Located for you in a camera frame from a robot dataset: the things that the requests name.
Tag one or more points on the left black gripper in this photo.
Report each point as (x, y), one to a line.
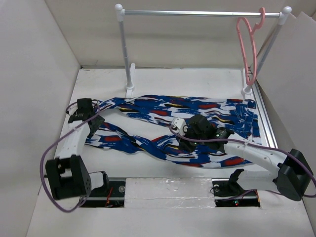
(98, 122)

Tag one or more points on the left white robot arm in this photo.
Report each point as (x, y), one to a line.
(67, 174)

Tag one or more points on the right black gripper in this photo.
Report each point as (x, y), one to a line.
(184, 145)

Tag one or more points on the white clothes rack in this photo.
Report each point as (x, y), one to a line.
(252, 20)

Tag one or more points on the blue patterned trousers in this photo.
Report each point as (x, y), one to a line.
(238, 116)

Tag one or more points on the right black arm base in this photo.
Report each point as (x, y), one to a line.
(228, 193)

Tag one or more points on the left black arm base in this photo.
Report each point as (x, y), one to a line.
(110, 197)

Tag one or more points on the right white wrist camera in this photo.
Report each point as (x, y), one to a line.
(179, 126)

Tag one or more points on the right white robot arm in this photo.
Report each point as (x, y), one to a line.
(285, 173)

